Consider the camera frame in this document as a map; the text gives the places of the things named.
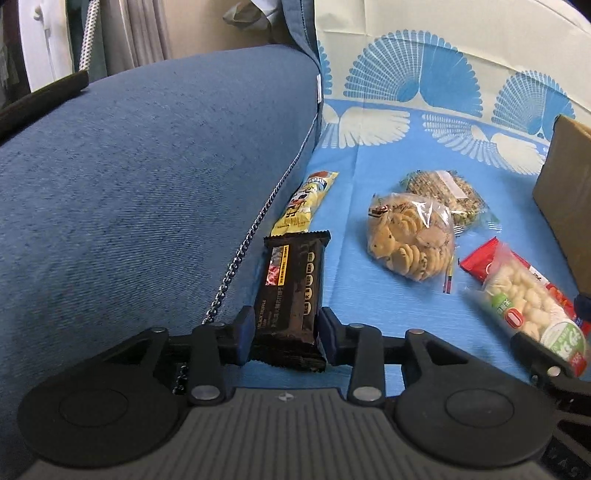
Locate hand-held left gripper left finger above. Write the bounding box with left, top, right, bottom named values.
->
left=99, top=305, right=257, bottom=407

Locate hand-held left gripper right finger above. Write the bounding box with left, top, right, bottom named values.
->
left=320, top=307, right=467, bottom=407

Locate red white snack packet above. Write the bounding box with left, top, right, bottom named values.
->
left=459, top=237, right=589, bottom=377

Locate black chocolate bar packet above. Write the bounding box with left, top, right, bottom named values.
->
left=249, top=230, right=332, bottom=372

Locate cardboard box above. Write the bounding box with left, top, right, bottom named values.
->
left=532, top=114, right=591, bottom=296

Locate clear bag of cookies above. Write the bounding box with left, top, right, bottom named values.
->
left=367, top=191, right=458, bottom=282

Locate yellow snack bar packet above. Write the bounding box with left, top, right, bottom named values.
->
left=270, top=171, right=340, bottom=237

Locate puffed grain cake packet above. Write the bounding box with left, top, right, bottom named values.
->
left=399, top=169, right=502, bottom=236

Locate blue fan printed sheet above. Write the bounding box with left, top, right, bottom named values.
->
left=240, top=0, right=591, bottom=398

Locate thin yellow red strip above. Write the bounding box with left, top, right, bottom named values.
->
left=442, top=251, right=457, bottom=295

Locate black flat object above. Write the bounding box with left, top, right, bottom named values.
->
left=0, top=71, right=89, bottom=140

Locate grey curtain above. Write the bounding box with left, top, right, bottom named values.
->
left=99, top=0, right=223, bottom=75

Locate metal pole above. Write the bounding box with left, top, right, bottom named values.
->
left=78, top=0, right=101, bottom=73

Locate white panel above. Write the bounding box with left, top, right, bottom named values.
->
left=28, top=0, right=75, bottom=93

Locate metal chain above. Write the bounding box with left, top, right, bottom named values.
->
left=173, top=180, right=284, bottom=398

